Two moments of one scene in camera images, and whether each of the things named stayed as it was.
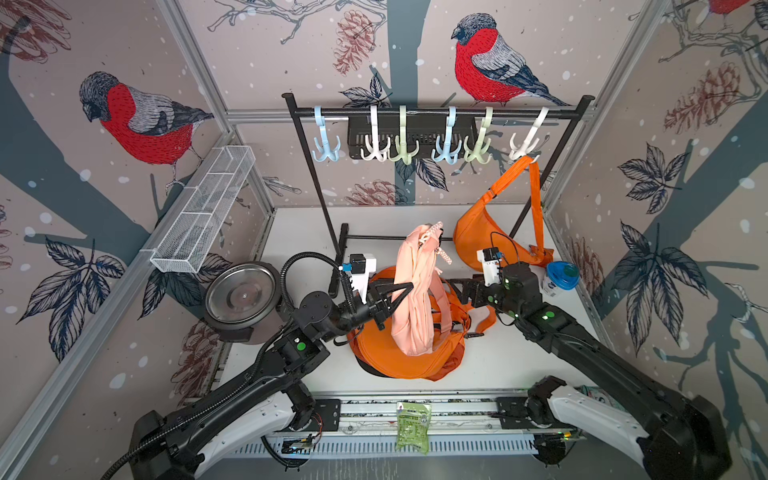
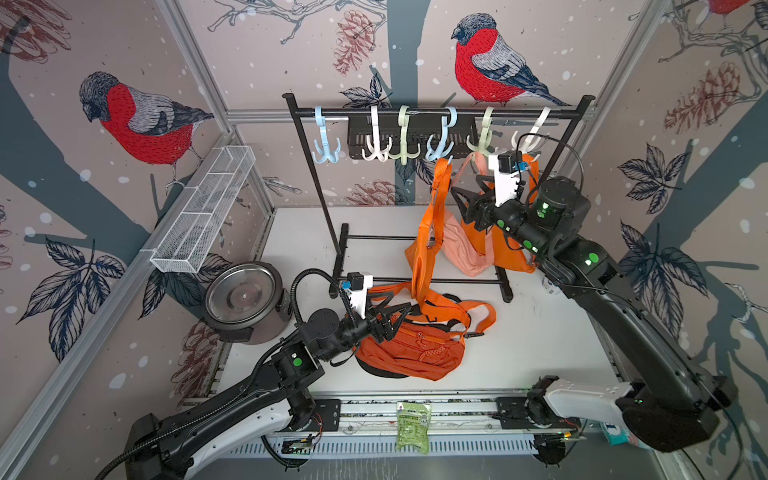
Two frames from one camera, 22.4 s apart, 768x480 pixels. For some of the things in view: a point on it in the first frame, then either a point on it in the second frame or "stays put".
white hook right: [526, 146] stays put
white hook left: [376, 151] stays put
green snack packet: [412, 427] stays put
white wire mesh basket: [208, 200] stays put
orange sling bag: [480, 229] stays put
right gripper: [469, 288] -> [487, 204]
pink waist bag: [421, 319] -> [460, 246]
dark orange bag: [372, 345] stays put
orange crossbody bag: [379, 337] -> [421, 253]
